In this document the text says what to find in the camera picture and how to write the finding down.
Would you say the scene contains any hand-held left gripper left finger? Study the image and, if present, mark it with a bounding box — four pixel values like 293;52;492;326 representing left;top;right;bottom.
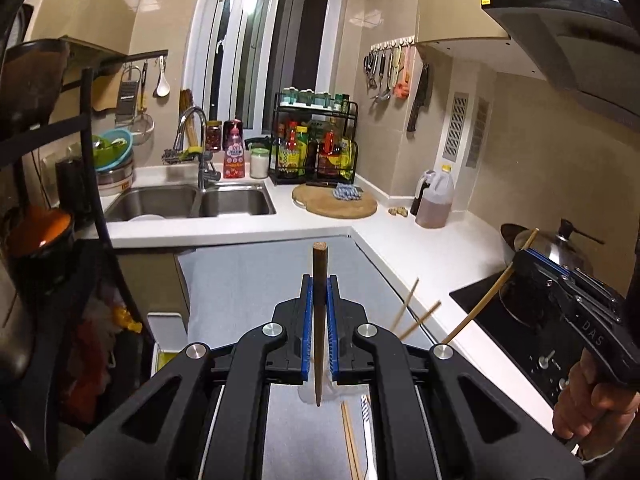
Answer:
55;274;316;480

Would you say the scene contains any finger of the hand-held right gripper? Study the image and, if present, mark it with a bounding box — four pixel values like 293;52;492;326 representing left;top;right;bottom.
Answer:
526;247;628;311
510;250;581;322

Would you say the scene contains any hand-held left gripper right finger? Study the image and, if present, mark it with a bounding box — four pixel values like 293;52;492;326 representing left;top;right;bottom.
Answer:
326;274;586;480

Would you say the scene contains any person's right hand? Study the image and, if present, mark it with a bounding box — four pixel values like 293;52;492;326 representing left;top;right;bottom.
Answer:
552;347;640;445

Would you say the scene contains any steel wok lid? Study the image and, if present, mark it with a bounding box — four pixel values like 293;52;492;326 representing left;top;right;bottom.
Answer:
520;218;607;273

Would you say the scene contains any black stove top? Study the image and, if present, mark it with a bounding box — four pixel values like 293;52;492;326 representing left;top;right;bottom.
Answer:
448;266;601;408

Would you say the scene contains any round wooden cutting board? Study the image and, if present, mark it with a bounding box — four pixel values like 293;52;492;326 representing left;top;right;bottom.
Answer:
291;182;379;220

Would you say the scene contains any large cooking oil jug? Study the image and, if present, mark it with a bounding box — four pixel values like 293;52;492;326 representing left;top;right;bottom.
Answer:
414;163;456;230

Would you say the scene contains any white trash bin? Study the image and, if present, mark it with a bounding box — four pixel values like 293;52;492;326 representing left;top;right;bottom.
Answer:
147;312;191;380

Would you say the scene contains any steel sink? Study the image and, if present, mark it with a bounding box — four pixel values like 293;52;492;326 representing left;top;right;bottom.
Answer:
104;182;277;224

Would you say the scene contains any yellow label bottle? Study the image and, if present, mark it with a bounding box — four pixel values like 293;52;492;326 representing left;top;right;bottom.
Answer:
342;139;359;182

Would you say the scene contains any white jar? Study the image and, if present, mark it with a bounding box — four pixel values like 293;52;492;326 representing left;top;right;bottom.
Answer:
248;142;270;180

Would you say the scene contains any red label oil bottle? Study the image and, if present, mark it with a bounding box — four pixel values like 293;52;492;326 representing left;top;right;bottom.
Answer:
319;118;346;177

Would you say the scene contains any green cap yellow bottle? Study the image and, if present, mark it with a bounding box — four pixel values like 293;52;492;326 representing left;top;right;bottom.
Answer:
295;126;310;172

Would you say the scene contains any red cap sauce bottle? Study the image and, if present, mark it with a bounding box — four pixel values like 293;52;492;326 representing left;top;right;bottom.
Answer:
284;120;300;174

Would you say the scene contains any yellow plastic bag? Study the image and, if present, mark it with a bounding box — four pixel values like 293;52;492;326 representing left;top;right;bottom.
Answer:
112;306;144;335

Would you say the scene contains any pink dish soap bottle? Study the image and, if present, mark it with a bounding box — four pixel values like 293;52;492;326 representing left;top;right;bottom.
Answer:
222;119;246;180

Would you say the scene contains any black spice rack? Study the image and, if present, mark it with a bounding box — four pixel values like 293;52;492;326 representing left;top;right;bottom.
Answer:
269;91;360;187

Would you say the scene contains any cleaver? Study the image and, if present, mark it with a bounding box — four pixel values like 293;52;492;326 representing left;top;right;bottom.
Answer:
405;62;431;134

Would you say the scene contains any sink sponge rack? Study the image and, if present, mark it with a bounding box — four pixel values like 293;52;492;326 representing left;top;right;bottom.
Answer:
161;147;207;166

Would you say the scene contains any red jar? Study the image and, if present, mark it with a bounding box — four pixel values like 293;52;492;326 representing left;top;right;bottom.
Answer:
205;119;224;153

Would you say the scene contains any red plastic bag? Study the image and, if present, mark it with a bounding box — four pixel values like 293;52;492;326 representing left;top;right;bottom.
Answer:
67;337;113;413

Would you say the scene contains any chrome faucet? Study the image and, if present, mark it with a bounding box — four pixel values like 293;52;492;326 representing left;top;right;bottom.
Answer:
173;106;222;192

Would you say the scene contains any range hood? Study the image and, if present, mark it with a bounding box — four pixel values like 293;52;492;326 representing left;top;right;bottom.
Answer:
479;0;640;137

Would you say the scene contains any row of spice jars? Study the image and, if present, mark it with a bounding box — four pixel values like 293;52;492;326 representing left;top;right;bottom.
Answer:
279;86;352;112

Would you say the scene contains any steel basin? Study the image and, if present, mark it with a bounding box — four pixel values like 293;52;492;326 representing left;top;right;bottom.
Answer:
95;162;136;197

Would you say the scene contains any metal mesh strainer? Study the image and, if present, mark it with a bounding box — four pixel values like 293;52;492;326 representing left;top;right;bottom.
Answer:
130;112;155;137

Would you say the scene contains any green colander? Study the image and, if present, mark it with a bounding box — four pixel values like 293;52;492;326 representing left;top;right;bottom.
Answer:
92;128;135;172

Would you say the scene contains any upper cabinet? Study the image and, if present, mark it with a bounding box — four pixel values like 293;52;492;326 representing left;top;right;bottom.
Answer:
414;0;557;62

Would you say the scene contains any black cup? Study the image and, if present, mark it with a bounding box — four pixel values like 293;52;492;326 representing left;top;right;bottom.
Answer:
55;157;96;212

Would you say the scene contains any white ladle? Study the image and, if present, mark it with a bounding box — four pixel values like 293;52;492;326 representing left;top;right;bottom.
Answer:
154;57;171;99

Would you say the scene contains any orange bowl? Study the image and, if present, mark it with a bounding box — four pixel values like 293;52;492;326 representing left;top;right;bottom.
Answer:
4;205;77;263

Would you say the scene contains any window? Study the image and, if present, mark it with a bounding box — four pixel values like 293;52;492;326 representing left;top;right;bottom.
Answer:
184;0;352;137

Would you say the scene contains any metal grater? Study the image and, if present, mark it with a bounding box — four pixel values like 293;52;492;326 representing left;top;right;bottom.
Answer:
115;66;140;124

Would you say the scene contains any black metal shelf rack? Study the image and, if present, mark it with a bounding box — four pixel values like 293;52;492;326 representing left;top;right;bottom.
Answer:
0;40;171;480

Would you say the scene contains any brown wooden bowl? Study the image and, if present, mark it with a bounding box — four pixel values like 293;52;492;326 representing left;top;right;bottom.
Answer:
0;38;72;128

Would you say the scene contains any white spoon striped handle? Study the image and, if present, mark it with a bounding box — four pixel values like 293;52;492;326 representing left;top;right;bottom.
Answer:
359;393;377;480

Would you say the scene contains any small wall vent grille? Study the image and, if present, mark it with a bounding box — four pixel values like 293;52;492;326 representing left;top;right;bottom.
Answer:
465;97;490;169

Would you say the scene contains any large wall vent grille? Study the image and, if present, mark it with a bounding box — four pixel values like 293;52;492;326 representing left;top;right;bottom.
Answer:
442;92;470;162

